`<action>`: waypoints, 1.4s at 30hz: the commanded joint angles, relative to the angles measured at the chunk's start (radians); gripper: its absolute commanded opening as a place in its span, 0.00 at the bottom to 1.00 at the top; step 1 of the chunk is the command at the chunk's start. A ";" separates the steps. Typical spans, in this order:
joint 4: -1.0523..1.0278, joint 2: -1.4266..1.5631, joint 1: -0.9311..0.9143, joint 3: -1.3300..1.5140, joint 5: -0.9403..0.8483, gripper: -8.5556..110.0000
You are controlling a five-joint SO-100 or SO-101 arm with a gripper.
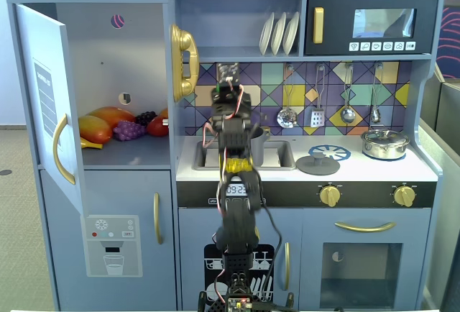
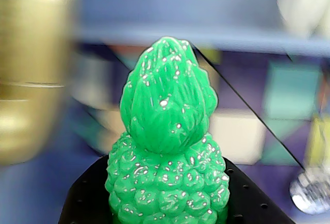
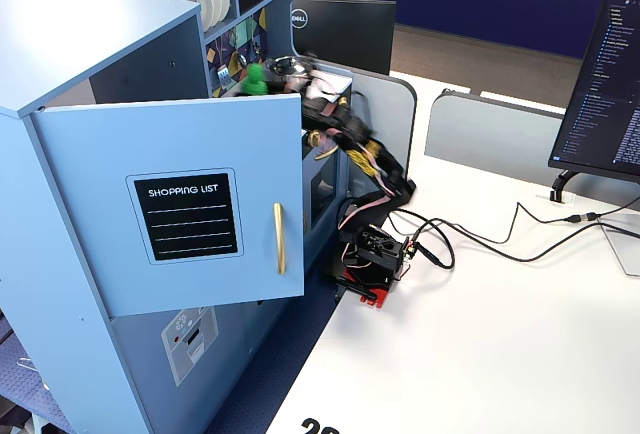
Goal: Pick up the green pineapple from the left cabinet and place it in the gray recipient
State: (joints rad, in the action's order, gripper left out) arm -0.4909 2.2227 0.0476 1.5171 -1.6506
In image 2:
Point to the gold toy faucet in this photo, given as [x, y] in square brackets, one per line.
[31, 66]

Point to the silver toy ladle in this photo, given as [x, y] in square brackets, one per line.
[309, 193]

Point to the green toy pineapple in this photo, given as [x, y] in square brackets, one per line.
[167, 105]

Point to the white toy plate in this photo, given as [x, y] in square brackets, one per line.
[304, 2]

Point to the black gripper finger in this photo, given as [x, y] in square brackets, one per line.
[250, 203]
[87, 198]

